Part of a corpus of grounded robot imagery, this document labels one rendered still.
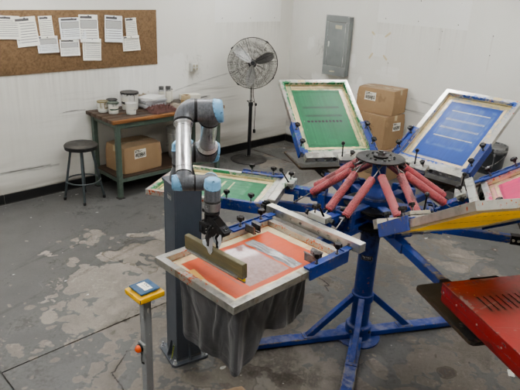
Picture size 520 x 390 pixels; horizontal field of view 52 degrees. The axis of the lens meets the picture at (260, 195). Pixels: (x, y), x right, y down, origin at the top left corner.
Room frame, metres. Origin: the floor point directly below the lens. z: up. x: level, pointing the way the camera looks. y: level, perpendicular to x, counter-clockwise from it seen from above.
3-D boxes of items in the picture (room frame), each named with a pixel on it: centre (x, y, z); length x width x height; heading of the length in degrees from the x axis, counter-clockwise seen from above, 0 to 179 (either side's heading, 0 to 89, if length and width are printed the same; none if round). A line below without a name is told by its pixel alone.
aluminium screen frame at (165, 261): (2.42, 0.02, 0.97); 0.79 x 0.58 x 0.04; 135
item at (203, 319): (2.21, 0.22, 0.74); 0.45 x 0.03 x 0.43; 45
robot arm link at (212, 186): (2.25, 0.21, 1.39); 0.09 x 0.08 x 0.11; 9
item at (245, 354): (2.23, -0.09, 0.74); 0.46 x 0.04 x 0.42; 135
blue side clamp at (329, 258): (2.39, -0.35, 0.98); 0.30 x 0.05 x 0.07; 135
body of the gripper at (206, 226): (2.25, 0.22, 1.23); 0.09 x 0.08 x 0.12; 45
